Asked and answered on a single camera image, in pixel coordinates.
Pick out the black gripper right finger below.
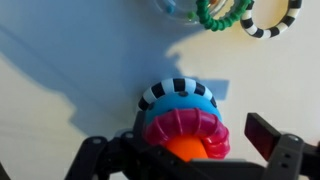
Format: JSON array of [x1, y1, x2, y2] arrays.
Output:
[[244, 112, 320, 180]]

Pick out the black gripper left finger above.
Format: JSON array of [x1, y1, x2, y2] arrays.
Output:
[[64, 110, 201, 180]]

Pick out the red ribbed translucent ring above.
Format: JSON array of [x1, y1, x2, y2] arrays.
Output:
[[142, 107, 231, 160]]

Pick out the orange stacking pole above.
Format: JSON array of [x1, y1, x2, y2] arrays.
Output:
[[164, 134, 210, 164]]

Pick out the small black white striped ring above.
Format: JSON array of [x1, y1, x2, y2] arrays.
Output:
[[240, 0, 303, 40]]

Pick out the green bumpy ring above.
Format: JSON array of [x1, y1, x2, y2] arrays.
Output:
[[195, 0, 253, 32]]

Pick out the clear ring with beads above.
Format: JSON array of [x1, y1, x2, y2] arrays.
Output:
[[152, 0, 235, 27]]

